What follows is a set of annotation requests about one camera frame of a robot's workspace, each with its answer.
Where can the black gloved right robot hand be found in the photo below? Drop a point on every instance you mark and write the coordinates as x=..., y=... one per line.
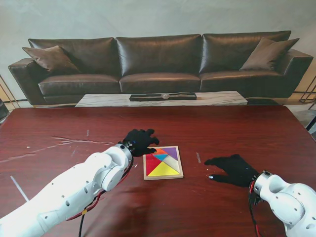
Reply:
x=239, y=171

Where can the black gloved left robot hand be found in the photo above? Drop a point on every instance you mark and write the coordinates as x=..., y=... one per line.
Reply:
x=140, y=143

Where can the orange tangram parallelogram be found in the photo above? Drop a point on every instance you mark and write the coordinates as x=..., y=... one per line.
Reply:
x=160, y=151

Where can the red large tangram triangle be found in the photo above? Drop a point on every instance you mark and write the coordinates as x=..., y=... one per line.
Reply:
x=151, y=164

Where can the blue small tangram triangle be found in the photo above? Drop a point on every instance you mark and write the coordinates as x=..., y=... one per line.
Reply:
x=161, y=156

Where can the purple medium tangram triangle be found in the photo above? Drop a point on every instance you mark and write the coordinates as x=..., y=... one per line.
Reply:
x=171, y=153

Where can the yellow large tangram triangle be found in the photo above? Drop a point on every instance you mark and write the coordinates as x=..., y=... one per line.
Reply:
x=164, y=170

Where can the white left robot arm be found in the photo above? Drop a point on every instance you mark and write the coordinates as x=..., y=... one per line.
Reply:
x=74, y=187

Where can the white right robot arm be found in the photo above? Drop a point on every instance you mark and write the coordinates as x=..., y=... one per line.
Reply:
x=288, y=200

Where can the wooden square puzzle tray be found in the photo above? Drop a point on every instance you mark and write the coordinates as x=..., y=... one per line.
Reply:
x=172, y=164

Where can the long black decorative tray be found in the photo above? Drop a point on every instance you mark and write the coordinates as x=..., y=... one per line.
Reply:
x=148, y=98

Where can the glass ball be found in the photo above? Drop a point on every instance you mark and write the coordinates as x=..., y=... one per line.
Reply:
x=165, y=96

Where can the marble coffee table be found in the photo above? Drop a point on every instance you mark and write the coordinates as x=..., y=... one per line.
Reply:
x=103, y=100

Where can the dark brown leather sofa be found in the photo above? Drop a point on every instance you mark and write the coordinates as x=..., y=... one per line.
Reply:
x=160, y=61

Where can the brown sofa cushion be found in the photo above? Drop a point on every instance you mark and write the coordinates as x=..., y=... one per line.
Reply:
x=269, y=55
x=51, y=60

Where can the thin white strip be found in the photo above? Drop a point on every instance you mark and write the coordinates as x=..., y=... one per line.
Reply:
x=19, y=188

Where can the black rounded object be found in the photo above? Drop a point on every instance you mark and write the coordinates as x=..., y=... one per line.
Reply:
x=3, y=111

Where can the thin metal side table frame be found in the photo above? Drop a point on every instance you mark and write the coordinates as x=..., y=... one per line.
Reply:
x=8, y=93
x=307, y=95

